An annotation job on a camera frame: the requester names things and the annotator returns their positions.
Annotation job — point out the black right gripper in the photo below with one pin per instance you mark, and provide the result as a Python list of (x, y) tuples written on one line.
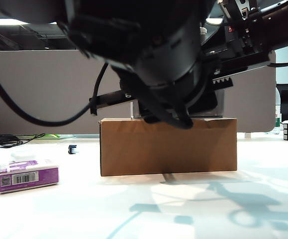
[(245, 61)]

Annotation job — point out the purple white napkin pack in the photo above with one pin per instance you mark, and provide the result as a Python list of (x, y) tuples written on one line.
[(46, 178)]

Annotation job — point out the flat green item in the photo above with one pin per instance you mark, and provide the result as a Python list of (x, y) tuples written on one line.
[(51, 136)]

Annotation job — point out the brown cardboard box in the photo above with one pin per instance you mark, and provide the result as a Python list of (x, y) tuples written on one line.
[(168, 149)]

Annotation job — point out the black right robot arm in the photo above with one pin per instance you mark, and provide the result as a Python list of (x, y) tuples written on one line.
[(146, 37)]

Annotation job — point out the grey-brown desk partition panel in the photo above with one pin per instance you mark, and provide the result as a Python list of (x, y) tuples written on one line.
[(34, 87)]

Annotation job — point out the clear bottle, green label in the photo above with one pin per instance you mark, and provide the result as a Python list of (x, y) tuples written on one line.
[(277, 122)]

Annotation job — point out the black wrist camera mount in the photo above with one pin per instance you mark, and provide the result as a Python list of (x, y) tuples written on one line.
[(258, 25)]

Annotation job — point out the long white ceiling light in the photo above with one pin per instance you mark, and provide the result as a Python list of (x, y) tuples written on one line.
[(4, 22)]

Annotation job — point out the white earbud case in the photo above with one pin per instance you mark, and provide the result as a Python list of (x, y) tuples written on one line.
[(22, 155)]

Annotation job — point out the small black blue clip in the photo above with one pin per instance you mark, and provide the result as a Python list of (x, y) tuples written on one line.
[(71, 149)]

